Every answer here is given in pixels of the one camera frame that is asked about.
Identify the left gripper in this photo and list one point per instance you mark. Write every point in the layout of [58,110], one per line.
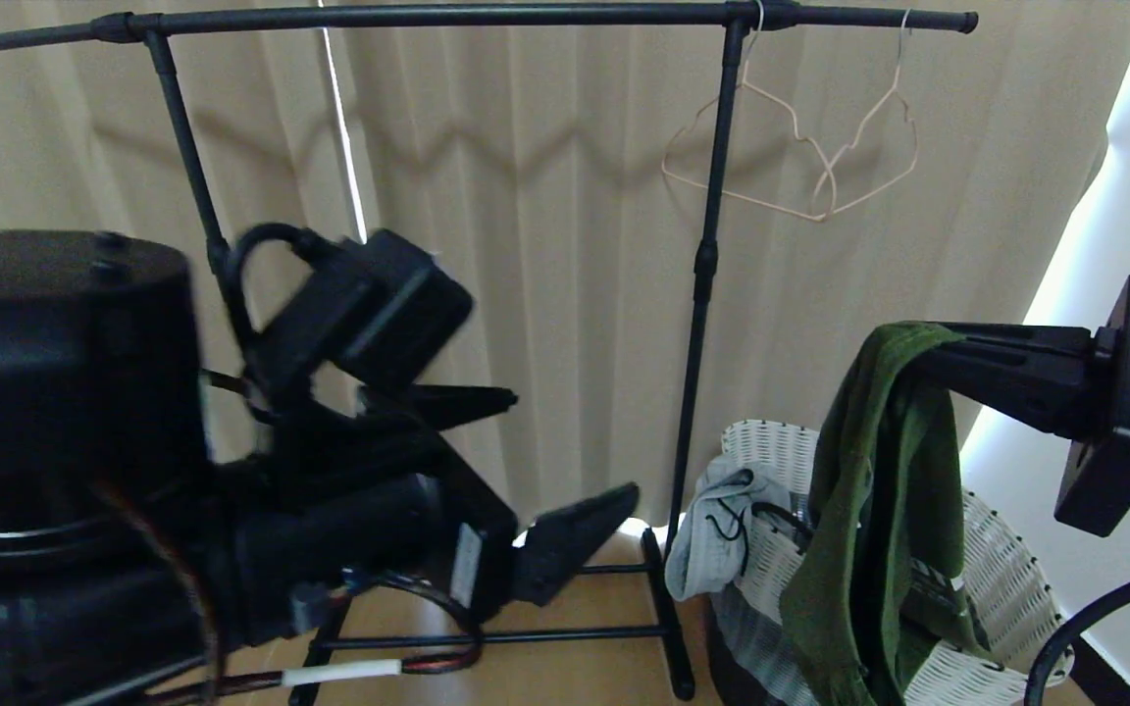
[359,549]

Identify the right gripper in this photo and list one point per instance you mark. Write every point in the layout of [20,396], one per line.
[1109,412]

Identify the green printed shirt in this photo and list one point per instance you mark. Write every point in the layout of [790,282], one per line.
[879,471]

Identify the pink clothes hanger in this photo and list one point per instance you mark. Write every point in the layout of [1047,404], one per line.
[742,197]
[864,126]

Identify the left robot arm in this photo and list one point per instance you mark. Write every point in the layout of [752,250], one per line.
[55,392]

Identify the white laundry basket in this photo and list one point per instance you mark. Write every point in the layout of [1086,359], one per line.
[1006,579]

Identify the black clothes rack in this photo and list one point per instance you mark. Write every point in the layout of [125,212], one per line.
[704,265]

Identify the pale grey shorts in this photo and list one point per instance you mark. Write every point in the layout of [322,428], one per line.
[712,549]

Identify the beige curtain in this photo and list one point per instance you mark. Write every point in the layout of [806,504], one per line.
[565,245]

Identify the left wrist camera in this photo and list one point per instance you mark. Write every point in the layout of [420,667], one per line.
[379,304]

